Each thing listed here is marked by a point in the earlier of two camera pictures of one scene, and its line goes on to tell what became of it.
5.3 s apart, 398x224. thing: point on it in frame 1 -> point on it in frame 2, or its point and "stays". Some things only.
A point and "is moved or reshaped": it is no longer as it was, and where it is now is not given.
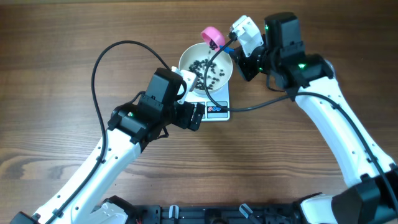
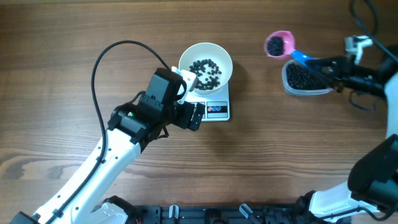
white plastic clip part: x=189 y=78 stays
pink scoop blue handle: x=212 y=33 is moved or reshaped
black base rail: x=265 y=213 stays
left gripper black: x=184 y=121 stays
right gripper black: x=242 y=63 -> x=342 y=73
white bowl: x=194 y=59 stays
